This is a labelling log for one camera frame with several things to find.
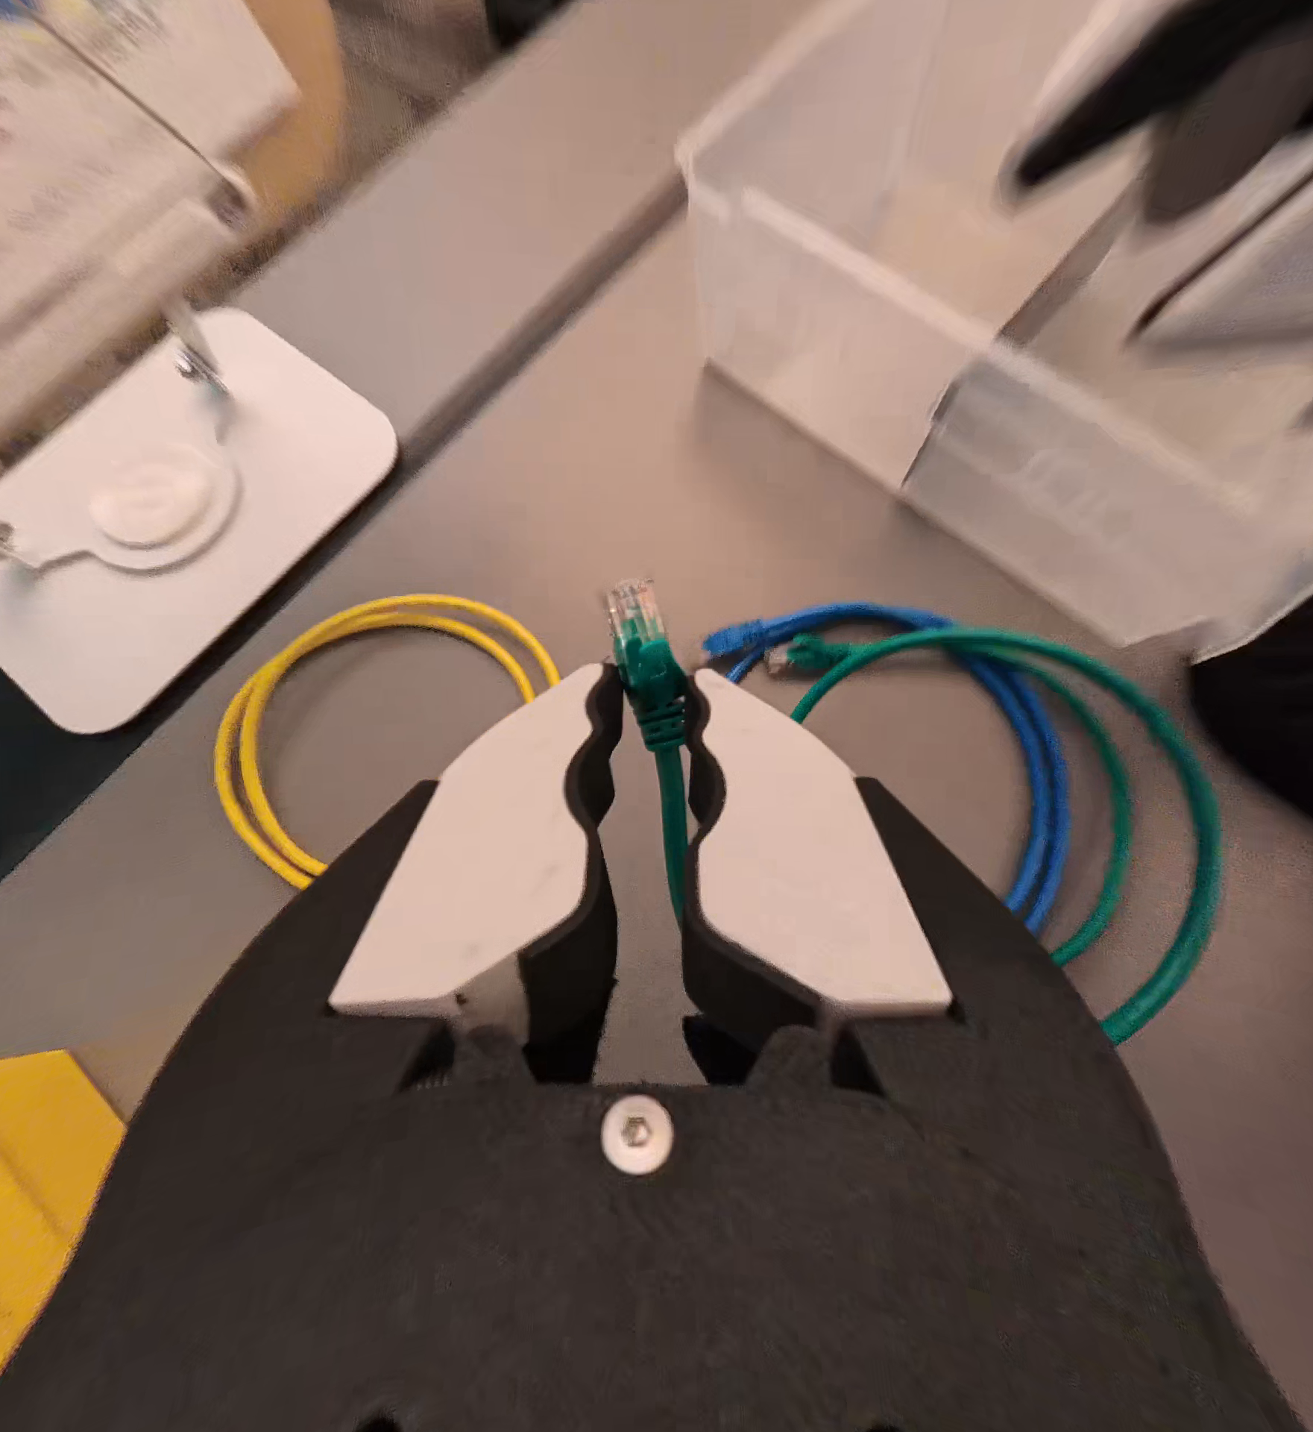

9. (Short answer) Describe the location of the blue ethernet cable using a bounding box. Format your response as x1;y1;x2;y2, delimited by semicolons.
702;604;1071;932

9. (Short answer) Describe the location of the yellow ethernet cable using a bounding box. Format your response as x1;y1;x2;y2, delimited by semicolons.
213;592;562;890

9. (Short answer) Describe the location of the green ethernet cable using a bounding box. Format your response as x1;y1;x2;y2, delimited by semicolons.
607;576;1225;1047

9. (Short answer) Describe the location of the printed instruction sheet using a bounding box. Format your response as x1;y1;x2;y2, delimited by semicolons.
0;0;299;370

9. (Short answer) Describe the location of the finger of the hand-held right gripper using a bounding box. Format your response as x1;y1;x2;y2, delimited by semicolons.
997;0;1313;194
1128;120;1313;431

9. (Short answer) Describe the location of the clear plastic bin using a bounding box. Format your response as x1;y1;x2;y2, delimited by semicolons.
676;0;1313;662

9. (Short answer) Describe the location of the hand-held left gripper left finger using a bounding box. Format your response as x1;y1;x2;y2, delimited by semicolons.
328;662;625;1084

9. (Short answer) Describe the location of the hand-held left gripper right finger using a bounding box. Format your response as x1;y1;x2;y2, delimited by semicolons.
681;668;955;1084

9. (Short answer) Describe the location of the white board stand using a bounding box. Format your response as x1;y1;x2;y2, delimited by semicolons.
0;296;400;735

